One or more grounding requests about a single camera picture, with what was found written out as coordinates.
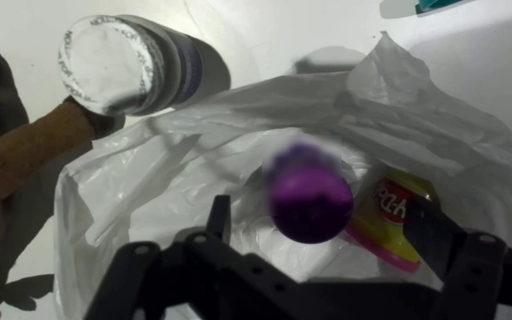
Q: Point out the white lid pill bottle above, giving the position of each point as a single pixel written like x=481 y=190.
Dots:
x=107 y=64

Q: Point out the brown moose plush toy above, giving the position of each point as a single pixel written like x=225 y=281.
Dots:
x=13 y=165

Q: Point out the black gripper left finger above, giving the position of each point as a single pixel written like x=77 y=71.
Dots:
x=219 y=215

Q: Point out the white plastic bag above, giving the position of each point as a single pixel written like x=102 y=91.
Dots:
x=168 y=160

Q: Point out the purple toy fruit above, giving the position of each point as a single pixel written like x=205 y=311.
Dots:
x=310 y=197

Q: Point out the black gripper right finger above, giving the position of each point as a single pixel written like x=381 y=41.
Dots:
x=440 y=233

